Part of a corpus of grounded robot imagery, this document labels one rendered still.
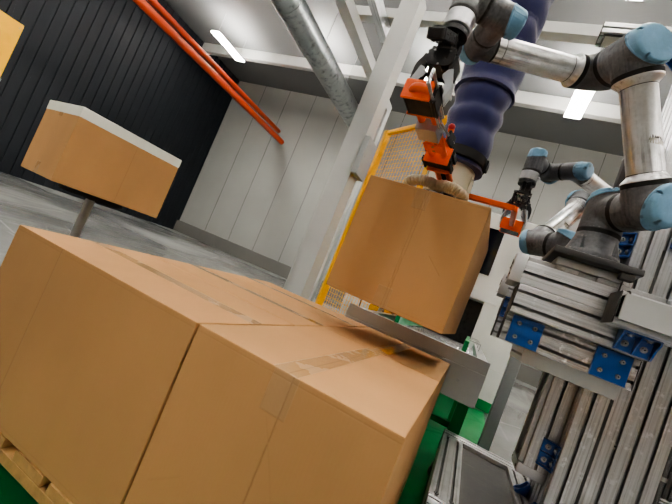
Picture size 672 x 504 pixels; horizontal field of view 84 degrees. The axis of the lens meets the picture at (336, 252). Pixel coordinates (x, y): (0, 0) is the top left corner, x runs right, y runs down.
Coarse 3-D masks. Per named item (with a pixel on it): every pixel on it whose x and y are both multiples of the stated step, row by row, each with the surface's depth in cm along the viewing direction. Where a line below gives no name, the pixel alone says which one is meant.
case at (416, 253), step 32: (384, 192) 122; (416, 192) 118; (352, 224) 124; (384, 224) 120; (416, 224) 116; (448, 224) 113; (480, 224) 109; (352, 256) 122; (384, 256) 118; (416, 256) 114; (448, 256) 111; (480, 256) 136; (352, 288) 119; (384, 288) 116; (416, 288) 112; (448, 288) 109; (416, 320) 110; (448, 320) 110
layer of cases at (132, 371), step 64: (64, 256) 82; (128, 256) 105; (0, 320) 85; (64, 320) 78; (128, 320) 72; (192, 320) 67; (256, 320) 89; (320, 320) 133; (0, 384) 81; (64, 384) 75; (128, 384) 69; (192, 384) 64; (256, 384) 60; (320, 384) 60; (384, 384) 77; (64, 448) 71; (128, 448) 66; (192, 448) 62; (256, 448) 58; (320, 448) 55; (384, 448) 52
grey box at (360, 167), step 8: (368, 136) 277; (368, 144) 277; (360, 152) 277; (368, 152) 282; (360, 160) 276; (368, 160) 288; (352, 168) 277; (360, 168) 279; (368, 168) 293; (360, 176) 284
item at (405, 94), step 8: (408, 80) 90; (416, 80) 89; (424, 80) 88; (408, 88) 89; (432, 88) 87; (400, 96) 90; (408, 96) 89; (416, 96) 88; (424, 96) 87; (408, 104) 92; (416, 104) 91; (424, 104) 89; (408, 112) 96; (416, 112) 94; (424, 112) 93
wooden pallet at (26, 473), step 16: (0, 432) 78; (0, 448) 77; (16, 448) 79; (16, 464) 74; (32, 464) 73; (32, 480) 72; (48, 480) 73; (32, 496) 71; (48, 496) 70; (64, 496) 69
